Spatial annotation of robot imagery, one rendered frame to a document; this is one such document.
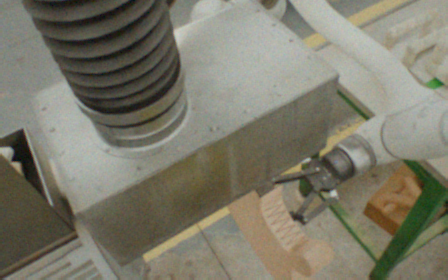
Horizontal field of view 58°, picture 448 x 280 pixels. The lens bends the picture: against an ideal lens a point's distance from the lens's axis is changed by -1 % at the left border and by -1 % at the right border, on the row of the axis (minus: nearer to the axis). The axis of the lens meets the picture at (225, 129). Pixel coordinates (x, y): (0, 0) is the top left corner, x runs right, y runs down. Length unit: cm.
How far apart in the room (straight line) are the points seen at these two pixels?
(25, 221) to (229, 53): 30
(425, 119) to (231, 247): 135
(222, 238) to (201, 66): 159
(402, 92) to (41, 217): 65
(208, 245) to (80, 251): 144
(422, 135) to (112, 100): 60
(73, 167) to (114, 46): 15
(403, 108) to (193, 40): 47
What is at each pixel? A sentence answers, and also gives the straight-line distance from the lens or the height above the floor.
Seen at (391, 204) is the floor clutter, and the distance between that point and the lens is 193.
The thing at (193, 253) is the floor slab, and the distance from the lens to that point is 199.
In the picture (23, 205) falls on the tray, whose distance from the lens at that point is 49.
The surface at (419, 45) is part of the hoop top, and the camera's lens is 126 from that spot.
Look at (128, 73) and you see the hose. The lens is 33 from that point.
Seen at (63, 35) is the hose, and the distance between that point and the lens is 31.
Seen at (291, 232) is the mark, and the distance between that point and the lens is 73.
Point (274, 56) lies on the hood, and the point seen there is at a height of 153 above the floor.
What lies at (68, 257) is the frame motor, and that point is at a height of 134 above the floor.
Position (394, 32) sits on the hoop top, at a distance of 129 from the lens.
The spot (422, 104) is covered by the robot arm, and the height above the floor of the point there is 125.
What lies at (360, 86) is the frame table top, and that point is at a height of 93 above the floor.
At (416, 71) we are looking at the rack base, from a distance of 122.
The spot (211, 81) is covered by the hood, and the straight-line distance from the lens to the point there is 44.
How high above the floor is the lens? 185
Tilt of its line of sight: 53 degrees down
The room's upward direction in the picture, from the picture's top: 8 degrees counter-clockwise
